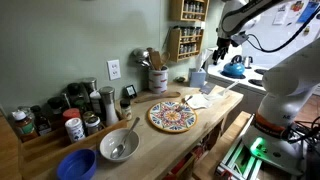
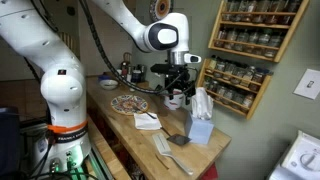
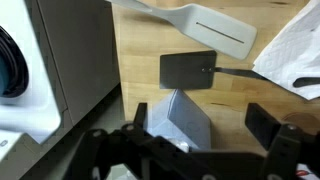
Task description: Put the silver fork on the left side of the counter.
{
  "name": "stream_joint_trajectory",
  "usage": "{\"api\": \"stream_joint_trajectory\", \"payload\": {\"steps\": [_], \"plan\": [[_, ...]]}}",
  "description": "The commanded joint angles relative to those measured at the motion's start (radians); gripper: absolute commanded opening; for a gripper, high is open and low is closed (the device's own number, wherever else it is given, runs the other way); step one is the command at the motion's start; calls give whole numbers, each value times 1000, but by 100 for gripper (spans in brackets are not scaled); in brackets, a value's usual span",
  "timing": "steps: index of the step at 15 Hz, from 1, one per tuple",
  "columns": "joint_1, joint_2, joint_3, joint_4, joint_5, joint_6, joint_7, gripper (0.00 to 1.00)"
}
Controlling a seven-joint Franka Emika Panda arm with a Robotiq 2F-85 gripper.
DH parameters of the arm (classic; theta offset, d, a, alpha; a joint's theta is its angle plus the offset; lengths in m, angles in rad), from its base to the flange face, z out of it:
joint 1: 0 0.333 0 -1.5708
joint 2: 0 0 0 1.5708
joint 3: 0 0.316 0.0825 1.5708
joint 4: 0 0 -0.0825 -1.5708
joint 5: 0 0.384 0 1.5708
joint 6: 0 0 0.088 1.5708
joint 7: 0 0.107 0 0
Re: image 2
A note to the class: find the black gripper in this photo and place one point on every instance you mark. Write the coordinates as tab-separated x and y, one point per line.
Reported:
176	77

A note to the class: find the silver fork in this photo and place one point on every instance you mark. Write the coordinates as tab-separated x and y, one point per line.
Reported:
145	112

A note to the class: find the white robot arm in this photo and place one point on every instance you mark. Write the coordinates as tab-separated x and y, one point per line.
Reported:
63	84

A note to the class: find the white red utensil crock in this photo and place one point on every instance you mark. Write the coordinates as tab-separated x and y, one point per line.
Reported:
175	102

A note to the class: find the blue tissue box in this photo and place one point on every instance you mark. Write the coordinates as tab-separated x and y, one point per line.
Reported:
199	124

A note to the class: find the white folded napkin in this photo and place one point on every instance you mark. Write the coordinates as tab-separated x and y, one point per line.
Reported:
145	122

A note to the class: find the colourful patterned round plate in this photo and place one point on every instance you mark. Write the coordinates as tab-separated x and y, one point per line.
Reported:
129	104

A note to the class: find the lower wooden spice rack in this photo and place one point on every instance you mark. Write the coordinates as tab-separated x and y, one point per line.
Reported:
236	97

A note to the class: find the wooden spice rack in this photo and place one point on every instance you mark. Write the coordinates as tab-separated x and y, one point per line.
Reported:
236	97
288	30

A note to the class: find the white ceramic bowl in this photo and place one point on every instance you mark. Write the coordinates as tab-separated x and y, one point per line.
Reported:
108	84

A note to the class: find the blue plastic bowl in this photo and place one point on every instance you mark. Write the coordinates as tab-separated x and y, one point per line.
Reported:
103	77

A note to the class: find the upper wooden spice rack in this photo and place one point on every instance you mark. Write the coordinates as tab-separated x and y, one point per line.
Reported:
288	30

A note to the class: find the white stove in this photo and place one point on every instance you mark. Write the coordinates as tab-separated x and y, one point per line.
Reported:
301	161

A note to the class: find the decorative wall plate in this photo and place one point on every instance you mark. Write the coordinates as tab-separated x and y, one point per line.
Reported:
159	9

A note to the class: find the white light switch plate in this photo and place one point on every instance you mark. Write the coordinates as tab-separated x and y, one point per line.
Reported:
309	85

